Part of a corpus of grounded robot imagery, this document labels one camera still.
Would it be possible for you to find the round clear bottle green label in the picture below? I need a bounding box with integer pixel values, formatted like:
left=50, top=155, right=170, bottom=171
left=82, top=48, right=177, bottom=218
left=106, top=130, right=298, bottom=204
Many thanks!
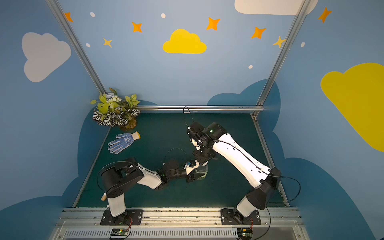
left=195, top=162, right=209, bottom=180

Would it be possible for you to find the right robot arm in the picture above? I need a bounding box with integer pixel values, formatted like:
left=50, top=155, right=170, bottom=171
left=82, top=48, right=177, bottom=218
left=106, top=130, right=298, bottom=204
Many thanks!
left=185, top=122, right=281, bottom=218

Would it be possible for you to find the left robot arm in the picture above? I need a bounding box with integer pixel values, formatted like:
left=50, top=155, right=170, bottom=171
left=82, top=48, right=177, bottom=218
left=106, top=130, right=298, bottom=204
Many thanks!
left=98, top=158, right=208, bottom=218

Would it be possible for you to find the blue dotted work glove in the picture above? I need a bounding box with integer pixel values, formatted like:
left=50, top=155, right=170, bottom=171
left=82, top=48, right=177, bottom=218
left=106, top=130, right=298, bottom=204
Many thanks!
left=108, top=132, right=141, bottom=155

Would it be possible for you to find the right circuit board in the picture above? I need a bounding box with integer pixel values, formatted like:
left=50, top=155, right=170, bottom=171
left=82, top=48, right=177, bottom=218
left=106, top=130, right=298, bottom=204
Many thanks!
left=237, top=228, right=253, bottom=240

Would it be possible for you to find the circuit board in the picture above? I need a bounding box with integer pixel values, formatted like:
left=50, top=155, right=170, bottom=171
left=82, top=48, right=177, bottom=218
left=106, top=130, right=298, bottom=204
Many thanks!
left=237, top=228, right=253, bottom=240
left=110, top=229, right=129, bottom=238

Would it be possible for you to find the left circuit board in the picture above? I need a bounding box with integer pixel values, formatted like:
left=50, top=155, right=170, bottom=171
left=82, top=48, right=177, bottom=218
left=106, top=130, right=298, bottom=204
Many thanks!
left=110, top=229, right=129, bottom=238

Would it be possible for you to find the artificial potted plant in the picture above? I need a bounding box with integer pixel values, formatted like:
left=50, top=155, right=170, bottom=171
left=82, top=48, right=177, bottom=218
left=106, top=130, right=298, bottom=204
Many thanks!
left=91, top=88, right=141, bottom=130

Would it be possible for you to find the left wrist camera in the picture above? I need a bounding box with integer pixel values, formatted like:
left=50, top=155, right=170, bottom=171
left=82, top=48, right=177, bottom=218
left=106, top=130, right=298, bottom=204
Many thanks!
left=184, top=160, right=200, bottom=175

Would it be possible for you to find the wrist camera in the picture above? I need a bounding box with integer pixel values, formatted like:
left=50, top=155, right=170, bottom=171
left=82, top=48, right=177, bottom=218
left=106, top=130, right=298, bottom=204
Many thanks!
left=187, top=127, right=201, bottom=151
left=184, top=160, right=200, bottom=175

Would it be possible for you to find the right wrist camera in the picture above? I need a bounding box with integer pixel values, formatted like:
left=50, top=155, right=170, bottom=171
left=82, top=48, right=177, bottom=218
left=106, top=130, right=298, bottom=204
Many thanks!
left=187, top=127, right=201, bottom=151

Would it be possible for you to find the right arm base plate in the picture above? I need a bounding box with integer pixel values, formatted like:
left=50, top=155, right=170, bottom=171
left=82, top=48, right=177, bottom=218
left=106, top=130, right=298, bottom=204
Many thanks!
left=220, top=208, right=262, bottom=226

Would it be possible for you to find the aluminium back rail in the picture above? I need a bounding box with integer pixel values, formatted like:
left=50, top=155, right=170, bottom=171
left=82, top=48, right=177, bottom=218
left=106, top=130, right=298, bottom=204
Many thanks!
left=138, top=105, right=264, bottom=112

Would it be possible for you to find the aluminium rail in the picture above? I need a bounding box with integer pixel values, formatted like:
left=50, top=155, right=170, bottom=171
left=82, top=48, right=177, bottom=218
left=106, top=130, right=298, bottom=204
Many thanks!
left=138, top=105, right=264, bottom=112
left=50, top=207, right=310, bottom=240

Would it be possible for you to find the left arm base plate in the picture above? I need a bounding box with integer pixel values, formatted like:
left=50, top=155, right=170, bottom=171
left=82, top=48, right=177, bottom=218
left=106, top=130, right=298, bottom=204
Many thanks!
left=100, top=208, right=143, bottom=226

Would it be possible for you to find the aluminium front rail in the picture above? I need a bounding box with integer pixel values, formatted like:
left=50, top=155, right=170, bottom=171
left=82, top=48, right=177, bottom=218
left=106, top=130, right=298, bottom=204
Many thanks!
left=50, top=207, right=310, bottom=240

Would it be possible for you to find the right aluminium corner post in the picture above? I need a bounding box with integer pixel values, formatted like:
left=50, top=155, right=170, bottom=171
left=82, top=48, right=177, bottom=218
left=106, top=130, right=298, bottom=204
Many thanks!
left=256, top=0, right=312, bottom=107

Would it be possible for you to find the aluminium corner post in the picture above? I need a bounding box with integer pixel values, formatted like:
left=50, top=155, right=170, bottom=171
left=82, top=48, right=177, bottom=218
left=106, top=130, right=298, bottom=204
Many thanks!
left=256, top=0, right=312, bottom=107
left=45, top=0, right=107, bottom=94

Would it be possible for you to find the left aluminium corner post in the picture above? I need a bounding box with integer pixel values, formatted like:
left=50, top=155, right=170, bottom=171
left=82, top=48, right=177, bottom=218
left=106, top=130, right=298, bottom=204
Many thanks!
left=45, top=0, right=107, bottom=94

